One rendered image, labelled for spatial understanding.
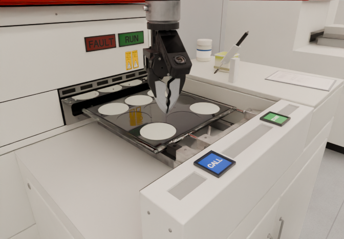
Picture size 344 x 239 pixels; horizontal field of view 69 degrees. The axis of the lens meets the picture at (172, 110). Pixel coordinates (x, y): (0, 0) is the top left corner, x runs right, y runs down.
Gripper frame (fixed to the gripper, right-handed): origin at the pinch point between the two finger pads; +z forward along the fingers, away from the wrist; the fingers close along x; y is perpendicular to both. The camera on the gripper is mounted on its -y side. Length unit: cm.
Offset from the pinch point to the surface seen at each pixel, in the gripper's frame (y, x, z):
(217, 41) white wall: 292, -193, 36
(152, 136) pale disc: 3.9, 3.0, 9.0
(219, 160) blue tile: -19.8, -2.9, 2.7
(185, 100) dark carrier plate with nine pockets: 24.9, -16.4, 9.1
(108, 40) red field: 39.0, 7.1, -11.4
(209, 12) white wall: 282, -171, -7
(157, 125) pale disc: 9.7, -0.6, 9.1
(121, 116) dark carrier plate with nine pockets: 19.7, 8.1, 9.1
